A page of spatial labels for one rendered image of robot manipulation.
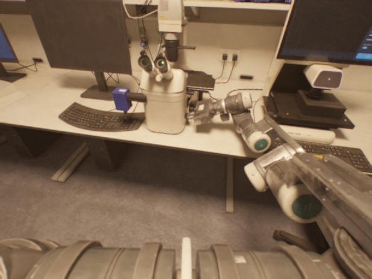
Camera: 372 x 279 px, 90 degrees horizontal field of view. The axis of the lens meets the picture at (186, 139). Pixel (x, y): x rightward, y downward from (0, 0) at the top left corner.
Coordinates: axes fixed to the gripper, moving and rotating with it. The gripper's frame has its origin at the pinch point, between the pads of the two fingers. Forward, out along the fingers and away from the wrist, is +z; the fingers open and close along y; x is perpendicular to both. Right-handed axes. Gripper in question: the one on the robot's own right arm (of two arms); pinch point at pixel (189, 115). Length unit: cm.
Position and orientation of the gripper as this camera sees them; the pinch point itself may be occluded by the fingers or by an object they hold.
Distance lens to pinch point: 95.6
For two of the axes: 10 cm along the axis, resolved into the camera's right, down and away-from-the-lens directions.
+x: -4.2, -6.8, -6.0
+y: 1.9, -7.1, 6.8
